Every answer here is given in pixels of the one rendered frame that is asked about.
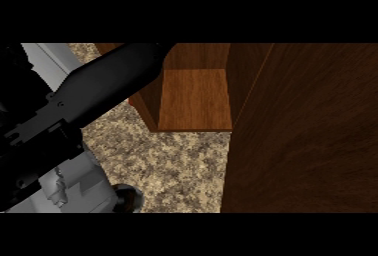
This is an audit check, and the brown wooden cabinet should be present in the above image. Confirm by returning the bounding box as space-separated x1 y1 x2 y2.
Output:
94 43 274 133

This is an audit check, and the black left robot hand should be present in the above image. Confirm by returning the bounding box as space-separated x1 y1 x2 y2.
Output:
0 43 177 213

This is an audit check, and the dark round bottle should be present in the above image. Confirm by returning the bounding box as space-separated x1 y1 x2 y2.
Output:
110 183 144 214

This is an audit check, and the pale grey appliance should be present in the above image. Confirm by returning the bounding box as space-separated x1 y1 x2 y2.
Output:
19 43 85 92

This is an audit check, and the dark brown cabinet door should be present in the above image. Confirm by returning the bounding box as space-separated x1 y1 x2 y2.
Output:
220 43 378 214

